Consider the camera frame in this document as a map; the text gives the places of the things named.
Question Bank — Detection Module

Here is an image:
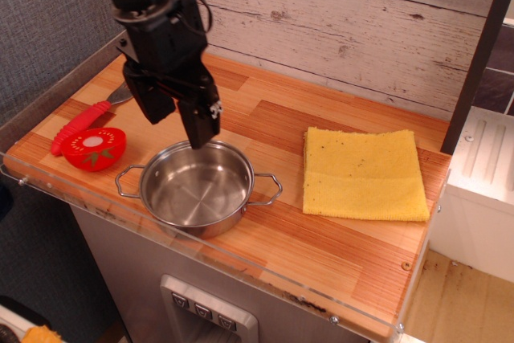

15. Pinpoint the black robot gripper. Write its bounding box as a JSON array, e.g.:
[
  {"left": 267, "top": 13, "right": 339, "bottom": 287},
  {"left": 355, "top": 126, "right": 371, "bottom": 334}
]
[{"left": 114, "top": 0, "right": 223, "bottom": 149}]

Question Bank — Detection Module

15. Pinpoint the stainless steel pot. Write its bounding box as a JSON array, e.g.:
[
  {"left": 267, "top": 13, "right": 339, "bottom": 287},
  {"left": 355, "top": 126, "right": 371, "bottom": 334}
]
[{"left": 115, "top": 141, "right": 283, "bottom": 239}]

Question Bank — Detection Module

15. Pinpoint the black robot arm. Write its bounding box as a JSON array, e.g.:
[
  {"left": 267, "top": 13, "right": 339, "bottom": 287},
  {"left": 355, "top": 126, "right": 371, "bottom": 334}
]
[{"left": 1, "top": 0, "right": 222, "bottom": 149}]

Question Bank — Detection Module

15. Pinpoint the yellow cloth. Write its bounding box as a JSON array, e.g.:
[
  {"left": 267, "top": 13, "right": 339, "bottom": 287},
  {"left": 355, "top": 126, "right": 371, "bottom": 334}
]
[{"left": 303, "top": 127, "right": 430, "bottom": 222}]

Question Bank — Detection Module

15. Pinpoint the red toy tomato half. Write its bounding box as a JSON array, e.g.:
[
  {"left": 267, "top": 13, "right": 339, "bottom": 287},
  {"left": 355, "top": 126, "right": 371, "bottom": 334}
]
[{"left": 61, "top": 128, "right": 127, "bottom": 172}]

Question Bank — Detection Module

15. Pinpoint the clear acrylic edge guard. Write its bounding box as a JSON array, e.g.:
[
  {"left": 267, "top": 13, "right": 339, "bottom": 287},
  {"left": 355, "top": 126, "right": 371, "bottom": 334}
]
[{"left": 0, "top": 151, "right": 404, "bottom": 339}]

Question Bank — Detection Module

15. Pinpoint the grey cabinet with dispenser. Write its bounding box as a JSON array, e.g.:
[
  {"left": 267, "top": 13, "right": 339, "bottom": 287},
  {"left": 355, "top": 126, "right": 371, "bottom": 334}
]
[{"left": 72, "top": 208, "right": 365, "bottom": 342}]

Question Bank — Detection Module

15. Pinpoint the yellow object at corner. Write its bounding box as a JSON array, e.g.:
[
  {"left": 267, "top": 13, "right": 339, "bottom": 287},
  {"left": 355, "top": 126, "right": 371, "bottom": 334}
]
[{"left": 21, "top": 325, "right": 63, "bottom": 343}]

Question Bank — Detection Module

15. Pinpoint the red handled metal fork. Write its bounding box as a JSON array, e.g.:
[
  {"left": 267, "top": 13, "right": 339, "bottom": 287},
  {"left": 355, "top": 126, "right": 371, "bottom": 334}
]
[{"left": 51, "top": 82, "right": 133, "bottom": 156}]

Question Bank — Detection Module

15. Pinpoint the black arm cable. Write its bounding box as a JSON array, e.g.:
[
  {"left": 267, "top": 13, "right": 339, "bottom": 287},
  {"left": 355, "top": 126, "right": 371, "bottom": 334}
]
[{"left": 172, "top": 0, "right": 213, "bottom": 37}]

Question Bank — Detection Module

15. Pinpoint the dark right post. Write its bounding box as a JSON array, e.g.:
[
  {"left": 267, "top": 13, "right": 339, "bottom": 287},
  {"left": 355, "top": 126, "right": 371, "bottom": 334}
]
[{"left": 440, "top": 0, "right": 511, "bottom": 155}]

